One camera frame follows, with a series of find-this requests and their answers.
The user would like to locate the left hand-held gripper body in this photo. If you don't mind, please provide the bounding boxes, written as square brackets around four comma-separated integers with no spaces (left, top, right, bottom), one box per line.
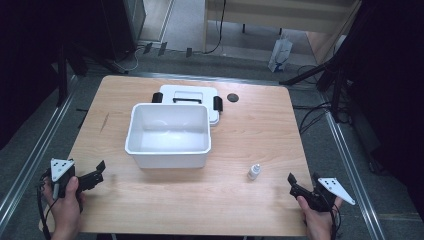
[48,158,81,200]

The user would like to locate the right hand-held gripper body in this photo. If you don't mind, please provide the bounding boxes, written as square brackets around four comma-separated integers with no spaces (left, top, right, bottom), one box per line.
[307,172,357,213]

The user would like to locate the person's right hand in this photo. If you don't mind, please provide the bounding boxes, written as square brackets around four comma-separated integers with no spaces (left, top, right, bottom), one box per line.
[296,195,344,233]

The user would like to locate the person's left hand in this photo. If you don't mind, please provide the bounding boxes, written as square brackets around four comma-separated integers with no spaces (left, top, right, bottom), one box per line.
[42,176,85,233]

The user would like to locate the small white dropper bottle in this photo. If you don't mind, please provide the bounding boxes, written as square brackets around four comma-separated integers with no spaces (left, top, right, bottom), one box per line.
[246,163,262,182]

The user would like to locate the white plastic storage box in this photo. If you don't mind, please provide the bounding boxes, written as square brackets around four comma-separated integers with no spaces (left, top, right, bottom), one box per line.
[124,102,212,170]

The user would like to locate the black metal stand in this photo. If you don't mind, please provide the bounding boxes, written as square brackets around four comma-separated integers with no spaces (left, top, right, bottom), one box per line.
[279,54,356,124]
[54,41,130,108]

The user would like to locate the black curtain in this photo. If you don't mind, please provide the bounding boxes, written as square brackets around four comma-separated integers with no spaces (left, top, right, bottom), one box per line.
[341,0,424,216]
[0,0,105,152]

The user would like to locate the white lid with black latches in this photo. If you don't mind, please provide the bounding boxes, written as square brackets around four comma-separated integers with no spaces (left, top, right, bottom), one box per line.
[151,84,224,127]

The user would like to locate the white paper bag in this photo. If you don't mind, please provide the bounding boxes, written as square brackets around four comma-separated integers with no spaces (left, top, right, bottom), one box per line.
[267,35,294,74]

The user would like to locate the dark cabinet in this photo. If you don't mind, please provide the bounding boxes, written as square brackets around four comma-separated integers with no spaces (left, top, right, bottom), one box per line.
[99,0,148,62]

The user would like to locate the light wooden furniture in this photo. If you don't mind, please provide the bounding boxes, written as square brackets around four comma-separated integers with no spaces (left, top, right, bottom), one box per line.
[202,0,363,65]

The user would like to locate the metal floor rail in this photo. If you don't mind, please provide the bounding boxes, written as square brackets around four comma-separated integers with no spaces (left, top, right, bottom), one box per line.
[0,74,80,233]
[320,91,387,240]
[128,71,282,87]

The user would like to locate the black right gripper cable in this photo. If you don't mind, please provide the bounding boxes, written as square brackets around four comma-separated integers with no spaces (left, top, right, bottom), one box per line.
[329,203,343,240]

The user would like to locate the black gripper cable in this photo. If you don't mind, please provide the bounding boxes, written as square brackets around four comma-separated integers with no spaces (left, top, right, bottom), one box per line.
[36,170,54,240]
[329,203,343,240]

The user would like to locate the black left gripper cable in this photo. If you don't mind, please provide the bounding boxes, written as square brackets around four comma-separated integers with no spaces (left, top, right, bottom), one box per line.
[36,170,54,240]

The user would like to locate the black floor cables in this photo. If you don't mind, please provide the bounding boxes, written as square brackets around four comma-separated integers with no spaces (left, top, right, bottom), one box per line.
[292,63,335,135]

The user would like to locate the white floor cable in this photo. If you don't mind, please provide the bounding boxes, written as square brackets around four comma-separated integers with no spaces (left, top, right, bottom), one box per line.
[126,45,142,73]

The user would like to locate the black hanging cable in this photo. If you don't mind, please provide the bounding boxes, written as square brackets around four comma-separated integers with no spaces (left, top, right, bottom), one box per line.
[202,0,228,55]

